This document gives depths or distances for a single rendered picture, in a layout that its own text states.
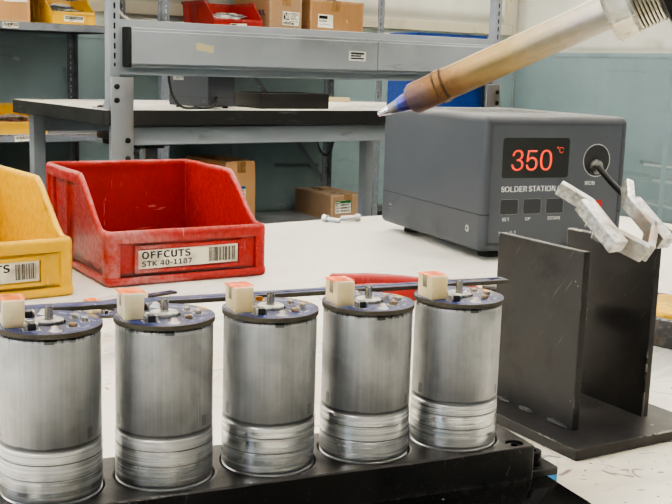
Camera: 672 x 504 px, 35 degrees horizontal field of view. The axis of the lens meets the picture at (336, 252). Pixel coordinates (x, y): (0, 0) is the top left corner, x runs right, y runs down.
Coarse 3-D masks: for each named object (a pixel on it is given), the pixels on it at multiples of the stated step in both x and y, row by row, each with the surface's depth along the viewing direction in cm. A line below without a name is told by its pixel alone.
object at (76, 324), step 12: (36, 312) 26; (60, 312) 26; (72, 312) 26; (84, 312) 26; (0, 324) 25; (24, 324) 24; (36, 324) 24; (72, 324) 25; (84, 324) 25; (96, 324) 25; (12, 336) 24; (24, 336) 24; (36, 336) 24; (48, 336) 24; (60, 336) 24; (72, 336) 24
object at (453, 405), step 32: (416, 320) 30; (448, 320) 29; (480, 320) 29; (416, 352) 30; (448, 352) 29; (480, 352) 29; (416, 384) 30; (448, 384) 29; (480, 384) 29; (416, 416) 30; (448, 416) 29; (480, 416) 29; (448, 448) 29; (480, 448) 29
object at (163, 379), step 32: (128, 352) 26; (160, 352) 25; (192, 352) 26; (128, 384) 26; (160, 384) 25; (192, 384) 26; (128, 416) 26; (160, 416) 26; (192, 416) 26; (128, 448) 26; (160, 448) 26; (192, 448) 26; (128, 480) 26; (160, 480) 26; (192, 480) 26
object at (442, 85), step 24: (600, 0) 24; (624, 0) 24; (648, 0) 24; (552, 24) 25; (576, 24) 25; (600, 24) 24; (624, 24) 24; (648, 24) 24; (504, 48) 25; (528, 48) 25; (552, 48) 25; (432, 72) 26; (456, 72) 26; (480, 72) 26; (504, 72) 26; (408, 96) 26; (432, 96) 26; (456, 96) 26
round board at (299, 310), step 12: (276, 300) 28; (288, 300) 28; (300, 300) 28; (228, 312) 27; (252, 312) 27; (264, 312) 27; (276, 312) 27; (288, 312) 27; (300, 312) 27; (312, 312) 27
